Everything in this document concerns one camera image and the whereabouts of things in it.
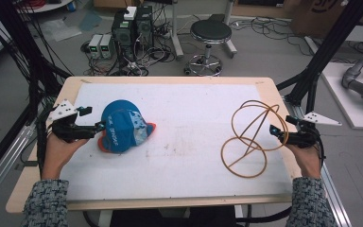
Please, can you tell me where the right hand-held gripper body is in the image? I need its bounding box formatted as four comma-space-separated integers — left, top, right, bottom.
285, 111, 343, 149

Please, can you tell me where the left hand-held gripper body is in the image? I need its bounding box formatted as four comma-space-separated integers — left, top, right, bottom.
45, 98, 97, 143

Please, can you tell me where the blue cap with orange brim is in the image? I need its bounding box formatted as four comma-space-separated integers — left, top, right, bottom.
97, 99, 157, 154

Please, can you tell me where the yellow wire hat stand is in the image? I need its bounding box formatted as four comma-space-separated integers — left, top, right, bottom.
220, 99, 290, 180

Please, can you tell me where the person's left hand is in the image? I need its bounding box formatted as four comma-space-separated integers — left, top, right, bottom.
42, 131, 90, 182

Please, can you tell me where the person's right hand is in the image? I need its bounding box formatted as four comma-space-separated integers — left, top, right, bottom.
286, 143, 323, 180

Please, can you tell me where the white board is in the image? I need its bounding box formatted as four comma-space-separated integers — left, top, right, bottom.
320, 61, 363, 131

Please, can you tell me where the grey power supply unit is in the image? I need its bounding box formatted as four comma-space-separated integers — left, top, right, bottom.
87, 33, 104, 60
98, 33, 114, 61

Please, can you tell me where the white table mat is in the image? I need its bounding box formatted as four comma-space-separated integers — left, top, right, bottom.
59, 82, 295, 202

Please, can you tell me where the black computer tower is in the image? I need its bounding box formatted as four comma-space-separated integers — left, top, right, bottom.
111, 10, 137, 62
133, 5, 155, 49

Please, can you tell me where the white box on computer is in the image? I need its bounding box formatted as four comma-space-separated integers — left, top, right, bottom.
123, 5, 138, 22

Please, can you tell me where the cardboard box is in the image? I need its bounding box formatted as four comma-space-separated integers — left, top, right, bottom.
288, 0, 363, 40

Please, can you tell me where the black round stool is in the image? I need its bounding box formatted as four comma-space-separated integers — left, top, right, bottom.
183, 18, 233, 78

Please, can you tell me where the grey metal stand leg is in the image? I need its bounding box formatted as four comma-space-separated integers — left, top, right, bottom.
169, 0, 185, 61

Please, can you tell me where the black metal frame post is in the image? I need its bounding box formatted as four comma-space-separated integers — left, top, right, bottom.
276, 0, 363, 114
0, 0, 72, 121

